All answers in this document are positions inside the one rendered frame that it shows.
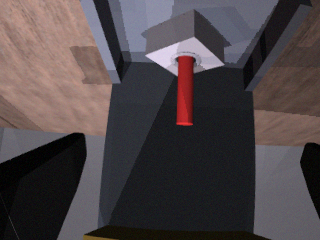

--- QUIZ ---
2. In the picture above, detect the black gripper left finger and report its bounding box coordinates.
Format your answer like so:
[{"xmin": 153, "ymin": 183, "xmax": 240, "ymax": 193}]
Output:
[{"xmin": 0, "ymin": 133, "xmax": 87, "ymax": 240}]

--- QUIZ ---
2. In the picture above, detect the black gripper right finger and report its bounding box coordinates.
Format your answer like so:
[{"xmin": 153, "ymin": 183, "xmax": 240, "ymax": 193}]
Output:
[{"xmin": 300, "ymin": 143, "xmax": 320, "ymax": 217}]

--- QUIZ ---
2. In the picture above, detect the dark red peg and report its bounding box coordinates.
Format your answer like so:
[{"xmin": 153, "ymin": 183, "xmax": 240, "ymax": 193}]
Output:
[{"xmin": 177, "ymin": 55, "xmax": 193, "ymax": 125}]

